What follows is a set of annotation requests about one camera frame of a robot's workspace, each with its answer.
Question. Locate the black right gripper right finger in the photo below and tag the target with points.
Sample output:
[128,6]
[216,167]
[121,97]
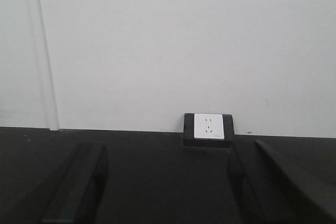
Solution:
[271,188]

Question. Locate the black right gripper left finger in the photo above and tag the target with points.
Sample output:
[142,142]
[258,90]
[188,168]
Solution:
[73,192]

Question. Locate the white socket in black box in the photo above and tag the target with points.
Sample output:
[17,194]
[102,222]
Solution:
[208,130]

